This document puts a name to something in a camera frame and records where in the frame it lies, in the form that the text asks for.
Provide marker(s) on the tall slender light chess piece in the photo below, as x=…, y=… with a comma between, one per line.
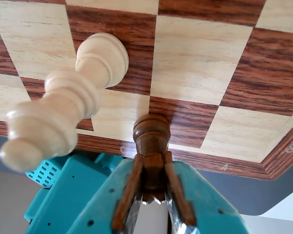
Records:
x=63, y=97

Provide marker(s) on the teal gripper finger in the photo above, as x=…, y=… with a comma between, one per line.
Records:
x=112, y=190
x=205, y=202

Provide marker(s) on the slender dark brown chess piece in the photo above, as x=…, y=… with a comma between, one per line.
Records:
x=151, y=136

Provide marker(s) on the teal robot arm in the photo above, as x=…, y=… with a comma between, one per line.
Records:
x=63, y=195

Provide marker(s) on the wooden chess board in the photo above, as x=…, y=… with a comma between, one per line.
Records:
x=197, y=61

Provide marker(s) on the dark gray table mat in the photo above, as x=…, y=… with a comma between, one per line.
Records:
x=246, y=195

